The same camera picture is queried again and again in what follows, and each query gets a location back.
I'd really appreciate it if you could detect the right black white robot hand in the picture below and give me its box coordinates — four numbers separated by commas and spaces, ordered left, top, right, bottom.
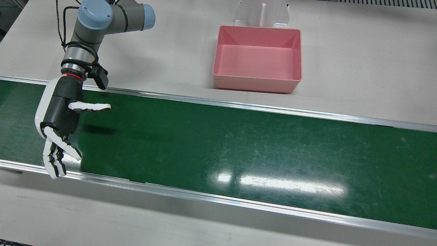
35, 73, 112, 180

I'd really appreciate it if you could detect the pink plastic box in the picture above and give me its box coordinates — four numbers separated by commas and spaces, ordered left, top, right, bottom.
212, 25, 303, 94

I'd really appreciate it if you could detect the green conveyor belt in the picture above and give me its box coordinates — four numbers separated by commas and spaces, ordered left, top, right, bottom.
0, 80, 437, 230

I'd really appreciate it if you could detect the grey vent grate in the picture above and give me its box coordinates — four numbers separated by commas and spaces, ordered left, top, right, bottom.
318, 0, 437, 9

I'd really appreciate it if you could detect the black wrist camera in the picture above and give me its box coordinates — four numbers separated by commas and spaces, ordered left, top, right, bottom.
89, 63, 109, 90

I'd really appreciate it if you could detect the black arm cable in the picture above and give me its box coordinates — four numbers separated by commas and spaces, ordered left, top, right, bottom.
56, 0, 100, 66

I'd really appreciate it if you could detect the aluminium conveyor rail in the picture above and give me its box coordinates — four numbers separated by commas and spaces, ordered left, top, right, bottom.
0, 159, 437, 240
0, 75, 437, 133

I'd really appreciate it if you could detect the white stand bracket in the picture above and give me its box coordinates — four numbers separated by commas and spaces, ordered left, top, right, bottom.
234, 0, 291, 28

